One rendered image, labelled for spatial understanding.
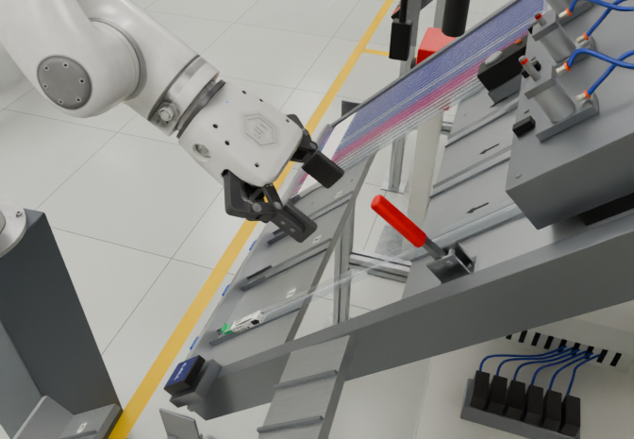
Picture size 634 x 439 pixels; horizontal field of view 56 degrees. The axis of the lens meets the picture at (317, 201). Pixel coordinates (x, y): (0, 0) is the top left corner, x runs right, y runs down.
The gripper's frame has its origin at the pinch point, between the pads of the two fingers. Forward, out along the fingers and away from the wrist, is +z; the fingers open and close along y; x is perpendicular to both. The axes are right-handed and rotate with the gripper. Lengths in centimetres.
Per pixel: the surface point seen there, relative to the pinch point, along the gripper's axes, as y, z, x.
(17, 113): 129, -93, 192
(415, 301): -9.1, 11.0, -6.3
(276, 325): -2.5, 7.8, 18.8
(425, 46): 92, 12, 22
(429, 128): 94, 29, 40
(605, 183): -6.0, 12.4, -25.0
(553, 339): 21, 48, 11
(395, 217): -6.6, 4.3, -10.3
